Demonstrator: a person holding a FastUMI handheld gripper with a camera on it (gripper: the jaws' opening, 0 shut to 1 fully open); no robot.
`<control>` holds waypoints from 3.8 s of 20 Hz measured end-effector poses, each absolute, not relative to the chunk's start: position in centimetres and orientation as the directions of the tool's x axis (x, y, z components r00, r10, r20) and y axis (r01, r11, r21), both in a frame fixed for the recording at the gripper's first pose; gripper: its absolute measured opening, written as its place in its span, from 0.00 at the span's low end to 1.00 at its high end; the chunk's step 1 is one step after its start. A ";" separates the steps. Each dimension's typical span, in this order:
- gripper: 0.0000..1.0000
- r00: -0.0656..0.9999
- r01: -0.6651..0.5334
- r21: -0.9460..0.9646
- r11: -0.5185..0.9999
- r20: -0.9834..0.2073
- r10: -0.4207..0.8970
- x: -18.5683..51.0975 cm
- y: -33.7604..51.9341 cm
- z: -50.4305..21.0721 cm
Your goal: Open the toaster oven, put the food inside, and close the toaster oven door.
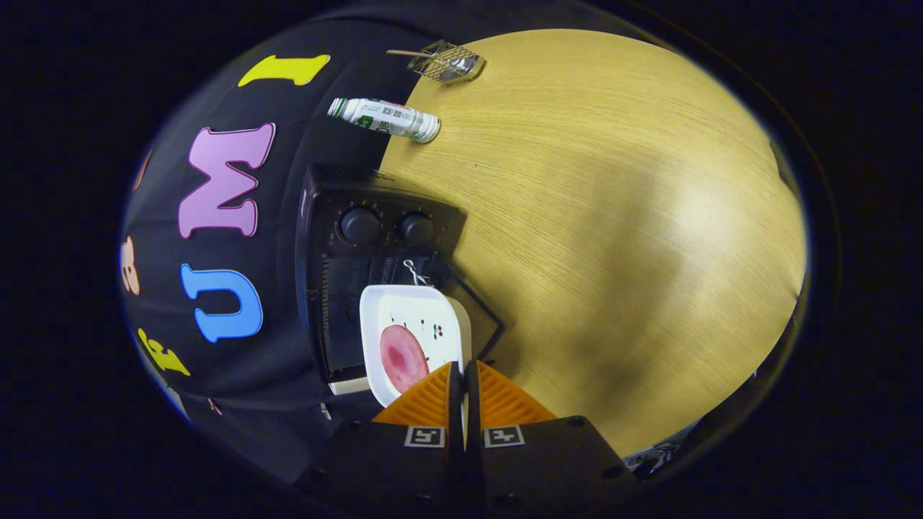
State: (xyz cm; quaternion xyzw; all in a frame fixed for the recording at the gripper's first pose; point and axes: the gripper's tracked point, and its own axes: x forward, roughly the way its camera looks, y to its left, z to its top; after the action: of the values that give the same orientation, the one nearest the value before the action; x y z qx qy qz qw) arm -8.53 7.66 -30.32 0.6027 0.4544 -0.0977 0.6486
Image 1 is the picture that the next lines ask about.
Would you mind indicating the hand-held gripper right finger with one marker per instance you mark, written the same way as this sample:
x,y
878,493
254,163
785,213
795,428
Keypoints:
x,y
541,461

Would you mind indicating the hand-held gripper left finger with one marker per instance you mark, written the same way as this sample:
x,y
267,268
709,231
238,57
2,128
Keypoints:
x,y
389,461

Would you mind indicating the pink ham slice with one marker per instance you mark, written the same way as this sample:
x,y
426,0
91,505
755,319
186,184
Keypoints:
x,y
402,357

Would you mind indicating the white square plate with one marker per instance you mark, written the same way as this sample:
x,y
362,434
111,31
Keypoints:
x,y
425,310

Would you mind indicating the black toaster oven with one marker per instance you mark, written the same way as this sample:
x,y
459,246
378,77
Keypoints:
x,y
339,238

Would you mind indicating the white bottle with green label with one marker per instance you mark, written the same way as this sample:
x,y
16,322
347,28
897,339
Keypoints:
x,y
386,119

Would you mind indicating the wooden stick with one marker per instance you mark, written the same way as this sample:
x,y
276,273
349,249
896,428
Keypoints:
x,y
407,53

